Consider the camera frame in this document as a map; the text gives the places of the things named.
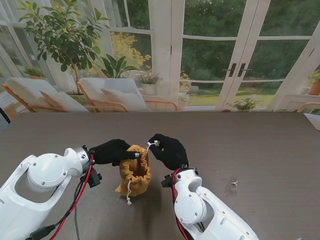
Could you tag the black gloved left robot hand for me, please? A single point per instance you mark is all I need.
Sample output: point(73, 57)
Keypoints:
point(110, 152)

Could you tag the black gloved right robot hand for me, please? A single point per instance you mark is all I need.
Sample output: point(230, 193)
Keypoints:
point(172, 152)

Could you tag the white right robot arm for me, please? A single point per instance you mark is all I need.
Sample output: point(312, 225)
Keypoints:
point(200, 207)

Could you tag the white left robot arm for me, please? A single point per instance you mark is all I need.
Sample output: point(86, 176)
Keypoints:
point(40, 182)

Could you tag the small metal debris piece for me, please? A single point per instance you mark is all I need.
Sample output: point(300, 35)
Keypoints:
point(234, 183)

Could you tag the printed sunroom backdrop banner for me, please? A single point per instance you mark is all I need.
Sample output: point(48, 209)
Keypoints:
point(160, 55)

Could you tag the black edge object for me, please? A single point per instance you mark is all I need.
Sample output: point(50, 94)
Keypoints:
point(3, 117)

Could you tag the white paper sheet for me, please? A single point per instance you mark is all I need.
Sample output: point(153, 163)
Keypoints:
point(313, 121)

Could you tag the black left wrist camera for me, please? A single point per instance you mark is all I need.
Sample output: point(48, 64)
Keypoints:
point(94, 178)

